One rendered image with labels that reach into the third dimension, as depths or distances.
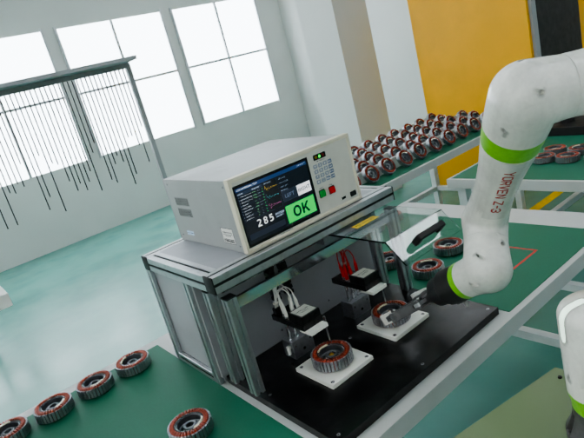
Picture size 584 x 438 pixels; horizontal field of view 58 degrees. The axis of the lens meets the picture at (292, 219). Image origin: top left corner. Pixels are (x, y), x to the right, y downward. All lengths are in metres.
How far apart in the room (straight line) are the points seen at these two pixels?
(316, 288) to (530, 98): 0.98
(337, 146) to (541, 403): 0.85
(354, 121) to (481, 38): 1.38
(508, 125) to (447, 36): 4.16
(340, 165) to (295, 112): 7.92
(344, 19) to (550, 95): 4.47
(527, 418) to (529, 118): 0.53
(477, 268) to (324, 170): 0.53
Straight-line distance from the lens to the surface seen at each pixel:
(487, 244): 1.27
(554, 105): 0.97
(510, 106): 0.96
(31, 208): 7.58
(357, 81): 5.36
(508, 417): 1.11
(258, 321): 1.59
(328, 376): 1.41
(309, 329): 1.43
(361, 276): 1.56
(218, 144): 8.55
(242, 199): 1.35
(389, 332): 1.53
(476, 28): 4.96
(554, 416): 1.11
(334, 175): 1.54
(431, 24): 5.21
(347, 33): 5.35
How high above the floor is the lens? 1.56
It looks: 16 degrees down
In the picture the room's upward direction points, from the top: 15 degrees counter-clockwise
